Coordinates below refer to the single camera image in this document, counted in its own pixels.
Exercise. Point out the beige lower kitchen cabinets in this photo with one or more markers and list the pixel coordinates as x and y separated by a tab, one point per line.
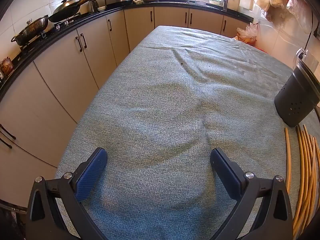
62	67

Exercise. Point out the pile of wooden chopsticks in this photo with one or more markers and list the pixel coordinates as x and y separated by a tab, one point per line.
306	170

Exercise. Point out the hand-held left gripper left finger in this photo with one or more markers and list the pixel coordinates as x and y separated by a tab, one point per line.
91	175

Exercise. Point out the clear plastic bag of food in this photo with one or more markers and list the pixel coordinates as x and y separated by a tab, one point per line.
298	7

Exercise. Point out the steel cutlery cylinder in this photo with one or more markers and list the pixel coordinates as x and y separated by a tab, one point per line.
225	3

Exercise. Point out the red plastic basin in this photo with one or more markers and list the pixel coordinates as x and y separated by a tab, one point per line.
261	50

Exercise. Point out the plastic bag with orange contents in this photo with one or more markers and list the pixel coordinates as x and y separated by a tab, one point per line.
247	35

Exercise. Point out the white plastic bag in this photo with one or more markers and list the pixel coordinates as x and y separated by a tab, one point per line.
271	0

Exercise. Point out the small white device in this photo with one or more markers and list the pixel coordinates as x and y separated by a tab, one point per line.
137	0

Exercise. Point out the steel kettle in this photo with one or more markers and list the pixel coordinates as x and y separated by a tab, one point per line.
93	6

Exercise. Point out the dark grey utensil holder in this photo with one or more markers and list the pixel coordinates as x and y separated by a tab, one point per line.
295	95

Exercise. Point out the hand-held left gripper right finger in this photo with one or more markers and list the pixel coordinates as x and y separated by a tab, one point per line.
226	175

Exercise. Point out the cluster of condiment bottles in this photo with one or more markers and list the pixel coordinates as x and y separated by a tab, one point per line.
7	66

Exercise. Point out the black kitchen countertop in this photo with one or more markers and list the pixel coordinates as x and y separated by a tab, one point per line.
37	52

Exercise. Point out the black gas stove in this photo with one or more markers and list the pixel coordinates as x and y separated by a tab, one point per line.
62	24

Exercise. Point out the green package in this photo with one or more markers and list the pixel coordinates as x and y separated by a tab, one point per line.
214	0

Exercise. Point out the grey-green table cloth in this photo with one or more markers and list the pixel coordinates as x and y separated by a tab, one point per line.
162	105

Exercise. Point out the steel pot with lid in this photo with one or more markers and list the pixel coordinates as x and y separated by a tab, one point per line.
31	28

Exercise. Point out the black wok with steel lid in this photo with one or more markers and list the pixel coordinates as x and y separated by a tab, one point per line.
65	15

